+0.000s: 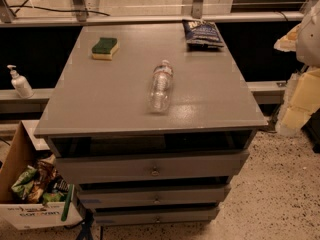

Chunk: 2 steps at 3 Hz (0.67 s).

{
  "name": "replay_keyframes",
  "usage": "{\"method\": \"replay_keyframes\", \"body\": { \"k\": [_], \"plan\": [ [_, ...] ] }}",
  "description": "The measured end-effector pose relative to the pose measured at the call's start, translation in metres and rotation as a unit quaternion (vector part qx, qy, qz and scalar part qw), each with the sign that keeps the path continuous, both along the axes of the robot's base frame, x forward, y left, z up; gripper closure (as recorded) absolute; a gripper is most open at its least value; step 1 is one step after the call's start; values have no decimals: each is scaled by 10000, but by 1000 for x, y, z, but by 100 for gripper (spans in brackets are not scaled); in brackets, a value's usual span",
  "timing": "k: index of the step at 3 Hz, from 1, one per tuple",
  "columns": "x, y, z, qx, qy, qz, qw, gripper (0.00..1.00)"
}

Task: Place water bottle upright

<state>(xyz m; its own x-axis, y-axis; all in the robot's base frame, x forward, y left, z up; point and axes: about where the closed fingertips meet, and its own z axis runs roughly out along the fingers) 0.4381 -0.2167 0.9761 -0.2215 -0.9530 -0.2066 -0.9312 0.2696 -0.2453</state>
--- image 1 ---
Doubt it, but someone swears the clear plastic water bottle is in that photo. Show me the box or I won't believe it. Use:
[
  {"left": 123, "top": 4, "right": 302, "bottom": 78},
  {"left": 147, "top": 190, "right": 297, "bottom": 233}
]
[{"left": 148, "top": 60, "right": 174, "bottom": 113}]

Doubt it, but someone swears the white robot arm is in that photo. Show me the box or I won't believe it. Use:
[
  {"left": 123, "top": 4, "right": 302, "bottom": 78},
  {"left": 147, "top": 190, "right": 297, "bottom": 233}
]
[{"left": 274, "top": 1, "right": 320, "bottom": 67}]

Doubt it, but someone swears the white pump soap bottle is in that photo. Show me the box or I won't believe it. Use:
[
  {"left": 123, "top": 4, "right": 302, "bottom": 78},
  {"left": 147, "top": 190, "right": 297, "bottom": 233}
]
[{"left": 7, "top": 65, "right": 34, "bottom": 98}]

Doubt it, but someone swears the grey drawer cabinet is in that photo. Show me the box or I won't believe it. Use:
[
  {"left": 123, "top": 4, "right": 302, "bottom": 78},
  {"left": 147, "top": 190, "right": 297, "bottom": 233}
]
[{"left": 36, "top": 23, "right": 266, "bottom": 226}]

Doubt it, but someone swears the top drawer with knob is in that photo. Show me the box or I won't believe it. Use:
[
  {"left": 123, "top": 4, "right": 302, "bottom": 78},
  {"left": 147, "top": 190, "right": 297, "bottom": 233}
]
[{"left": 56, "top": 150, "right": 249, "bottom": 184}]

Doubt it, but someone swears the drawer with knob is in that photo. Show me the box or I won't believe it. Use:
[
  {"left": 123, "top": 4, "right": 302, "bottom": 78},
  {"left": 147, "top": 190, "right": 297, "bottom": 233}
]
[
  {"left": 94, "top": 205, "right": 219, "bottom": 226},
  {"left": 56, "top": 150, "right": 249, "bottom": 184},
  {"left": 78, "top": 185, "right": 230, "bottom": 209}
]

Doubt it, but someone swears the green and yellow sponge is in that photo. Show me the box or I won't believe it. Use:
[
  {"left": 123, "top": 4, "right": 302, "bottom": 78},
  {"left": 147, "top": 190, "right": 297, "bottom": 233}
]
[{"left": 91, "top": 37, "right": 119, "bottom": 60}]

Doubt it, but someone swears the blue chip bag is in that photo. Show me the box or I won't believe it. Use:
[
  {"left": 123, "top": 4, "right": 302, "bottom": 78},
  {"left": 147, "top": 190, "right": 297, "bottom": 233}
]
[{"left": 182, "top": 20, "right": 224, "bottom": 47}]

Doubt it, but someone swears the middle drawer with knob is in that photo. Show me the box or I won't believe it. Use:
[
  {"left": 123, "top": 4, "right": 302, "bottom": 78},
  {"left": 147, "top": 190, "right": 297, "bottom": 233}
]
[{"left": 78, "top": 185, "right": 230, "bottom": 209}]

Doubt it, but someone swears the bottom drawer with knob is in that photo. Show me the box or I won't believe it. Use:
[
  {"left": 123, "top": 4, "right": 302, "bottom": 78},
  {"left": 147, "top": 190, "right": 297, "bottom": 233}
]
[{"left": 94, "top": 205, "right": 219, "bottom": 226}]

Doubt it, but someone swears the green marker pen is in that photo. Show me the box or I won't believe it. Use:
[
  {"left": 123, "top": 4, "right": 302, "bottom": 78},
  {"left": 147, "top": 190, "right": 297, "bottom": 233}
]
[{"left": 61, "top": 184, "right": 74, "bottom": 222}]

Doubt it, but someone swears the brown snack bag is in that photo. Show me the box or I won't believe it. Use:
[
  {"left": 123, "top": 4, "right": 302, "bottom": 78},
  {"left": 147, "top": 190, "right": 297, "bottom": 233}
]
[{"left": 27, "top": 160, "right": 55, "bottom": 204}]

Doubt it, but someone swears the cardboard box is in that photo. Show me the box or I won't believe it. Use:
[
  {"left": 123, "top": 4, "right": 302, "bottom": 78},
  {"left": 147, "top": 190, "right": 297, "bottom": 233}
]
[{"left": 0, "top": 120, "right": 84, "bottom": 230}]

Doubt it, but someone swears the green snack bag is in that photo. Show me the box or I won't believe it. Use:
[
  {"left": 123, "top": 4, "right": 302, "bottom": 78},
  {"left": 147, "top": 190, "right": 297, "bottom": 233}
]
[{"left": 11, "top": 165, "right": 37, "bottom": 200}]

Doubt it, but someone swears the black cable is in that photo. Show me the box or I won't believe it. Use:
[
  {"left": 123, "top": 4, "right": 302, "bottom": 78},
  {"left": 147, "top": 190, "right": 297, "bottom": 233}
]
[{"left": 8, "top": 4, "right": 111, "bottom": 17}]

